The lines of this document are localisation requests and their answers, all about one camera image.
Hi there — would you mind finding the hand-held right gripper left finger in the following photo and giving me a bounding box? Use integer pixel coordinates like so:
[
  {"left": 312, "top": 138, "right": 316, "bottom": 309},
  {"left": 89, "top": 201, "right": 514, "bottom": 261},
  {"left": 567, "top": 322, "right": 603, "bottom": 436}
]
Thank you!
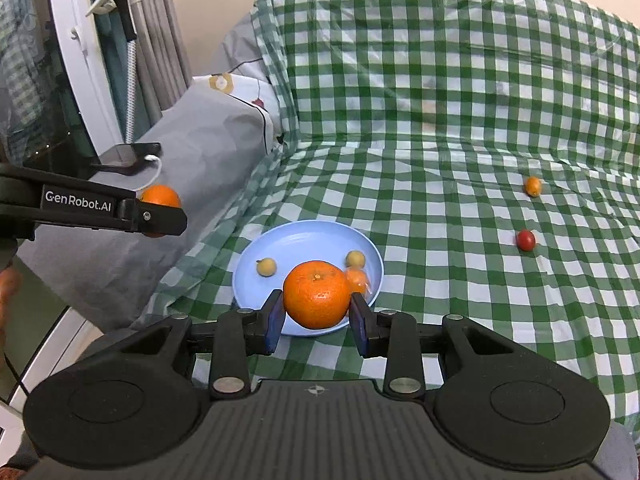
[{"left": 117, "top": 289, "right": 287, "bottom": 402}]

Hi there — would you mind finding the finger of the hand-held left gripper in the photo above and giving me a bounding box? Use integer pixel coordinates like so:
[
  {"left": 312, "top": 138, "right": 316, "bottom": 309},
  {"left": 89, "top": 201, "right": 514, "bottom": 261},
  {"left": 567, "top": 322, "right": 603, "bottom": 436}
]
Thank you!
[{"left": 117, "top": 197, "right": 189, "bottom": 237}]

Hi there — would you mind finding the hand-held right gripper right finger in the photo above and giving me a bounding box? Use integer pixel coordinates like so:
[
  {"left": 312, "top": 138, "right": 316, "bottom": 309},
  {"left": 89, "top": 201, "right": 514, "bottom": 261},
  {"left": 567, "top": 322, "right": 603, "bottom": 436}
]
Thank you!
[{"left": 348, "top": 292, "right": 523, "bottom": 400}]

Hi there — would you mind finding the small orange citrus fruit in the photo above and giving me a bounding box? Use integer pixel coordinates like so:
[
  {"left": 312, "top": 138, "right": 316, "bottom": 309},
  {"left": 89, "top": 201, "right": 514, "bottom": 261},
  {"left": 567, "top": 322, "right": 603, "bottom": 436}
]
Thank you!
[{"left": 345, "top": 267, "right": 373, "bottom": 295}]

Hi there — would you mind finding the large orange mandarin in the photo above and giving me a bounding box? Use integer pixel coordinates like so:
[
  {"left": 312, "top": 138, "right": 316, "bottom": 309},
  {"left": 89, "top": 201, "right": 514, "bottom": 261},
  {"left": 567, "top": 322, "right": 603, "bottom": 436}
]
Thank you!
[{"left": 282, "top": 260, "right": 352, "bottom": 331}]

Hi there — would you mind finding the blue plastic plate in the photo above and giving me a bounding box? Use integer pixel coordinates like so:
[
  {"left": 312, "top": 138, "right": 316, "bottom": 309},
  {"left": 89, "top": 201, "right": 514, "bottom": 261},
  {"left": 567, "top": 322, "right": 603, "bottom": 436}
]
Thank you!
[{"left": 232, "top": 220, "right": 385, "bottom": 337}]

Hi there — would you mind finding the black phone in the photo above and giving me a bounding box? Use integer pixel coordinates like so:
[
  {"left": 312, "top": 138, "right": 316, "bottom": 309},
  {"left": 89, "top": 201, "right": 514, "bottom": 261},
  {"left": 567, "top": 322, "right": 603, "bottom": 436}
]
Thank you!
[{"left": 91, "top": 142, "right": 162, "bottom": 170}]

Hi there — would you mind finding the grey bedsheet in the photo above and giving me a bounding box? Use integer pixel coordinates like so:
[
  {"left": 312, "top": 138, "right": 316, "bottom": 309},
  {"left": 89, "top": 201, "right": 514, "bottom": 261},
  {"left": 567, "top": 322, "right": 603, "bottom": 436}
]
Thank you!
[{"left": 17, "top": 7, "right": 281, "bottom": 333}]

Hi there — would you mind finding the white round framed mirror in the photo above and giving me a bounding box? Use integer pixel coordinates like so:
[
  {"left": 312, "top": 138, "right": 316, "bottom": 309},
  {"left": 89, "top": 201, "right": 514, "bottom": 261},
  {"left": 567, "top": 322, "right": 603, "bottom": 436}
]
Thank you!
[{"left": 0, "top": 0, "right": 126, "bottom": 181}]

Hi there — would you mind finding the white floral pillow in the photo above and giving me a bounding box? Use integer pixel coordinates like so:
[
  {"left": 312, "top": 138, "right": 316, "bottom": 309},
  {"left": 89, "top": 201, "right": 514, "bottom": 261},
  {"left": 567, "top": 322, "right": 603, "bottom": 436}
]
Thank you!
[{"left": 192, "top": 57, "right": 286, "bottom": 146}]

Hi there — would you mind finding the grey curtain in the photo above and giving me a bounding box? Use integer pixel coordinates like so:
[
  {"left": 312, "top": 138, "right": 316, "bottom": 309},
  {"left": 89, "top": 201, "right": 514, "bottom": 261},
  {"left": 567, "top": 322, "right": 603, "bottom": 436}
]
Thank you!
[{"left": 85, "top": 0, "right": 193, "bottom": 146}]

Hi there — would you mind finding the gooseneck phone holder stand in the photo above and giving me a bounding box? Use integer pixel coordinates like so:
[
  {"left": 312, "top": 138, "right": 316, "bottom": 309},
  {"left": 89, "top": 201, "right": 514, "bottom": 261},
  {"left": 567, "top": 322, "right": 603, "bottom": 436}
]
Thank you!
[{"left": 87, "top": 0, "right": 140, "bottom": 145}]

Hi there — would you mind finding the green checked tablecloth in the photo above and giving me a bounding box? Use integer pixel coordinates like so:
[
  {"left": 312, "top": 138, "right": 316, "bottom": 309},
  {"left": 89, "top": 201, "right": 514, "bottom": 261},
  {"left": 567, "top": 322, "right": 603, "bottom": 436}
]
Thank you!
[{"left": 132, "top": 0, "right": 640, "bottom": 426}]

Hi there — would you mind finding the white charging cable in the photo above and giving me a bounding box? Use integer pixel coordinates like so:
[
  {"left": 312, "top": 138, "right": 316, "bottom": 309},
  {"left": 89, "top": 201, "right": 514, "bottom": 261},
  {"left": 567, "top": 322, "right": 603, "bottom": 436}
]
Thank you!
[{"left": 135, "top": 155, "right": 163, "bottom": 193}]

